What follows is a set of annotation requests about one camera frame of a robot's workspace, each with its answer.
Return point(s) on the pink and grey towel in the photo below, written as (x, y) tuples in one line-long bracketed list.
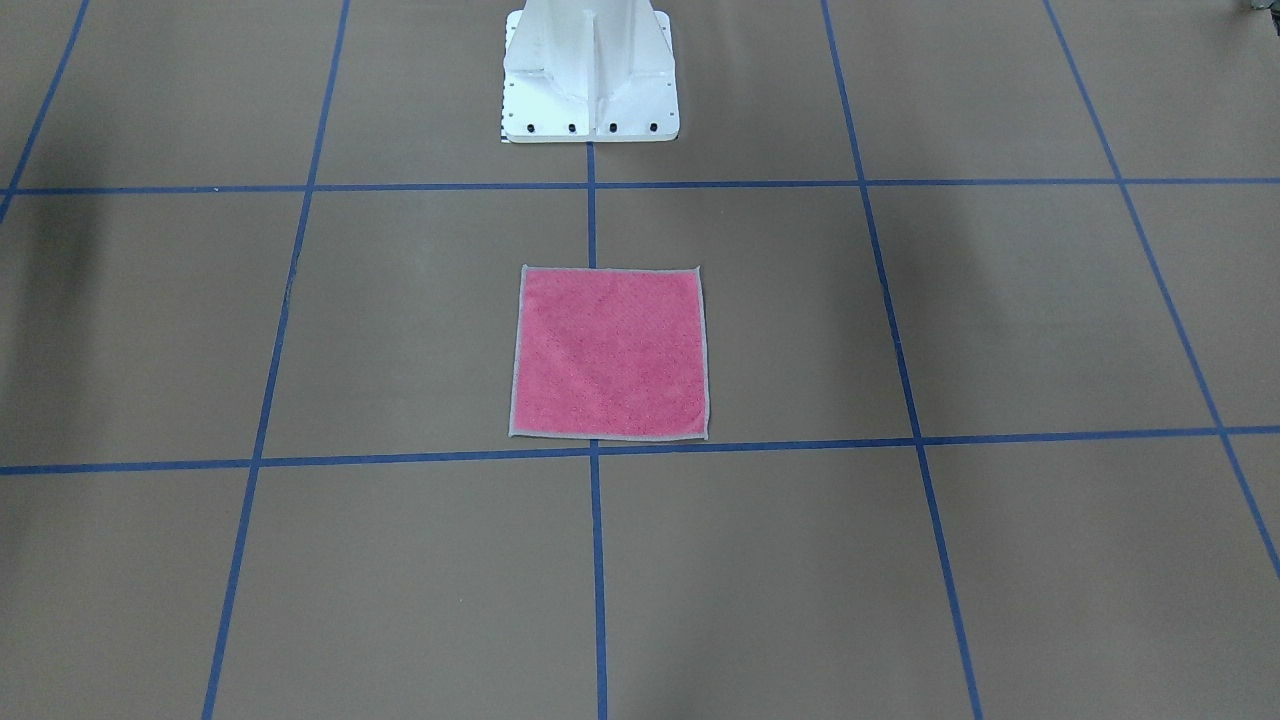
[(617, 354)]

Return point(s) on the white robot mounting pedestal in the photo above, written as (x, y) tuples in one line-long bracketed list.
[(589, 72)]

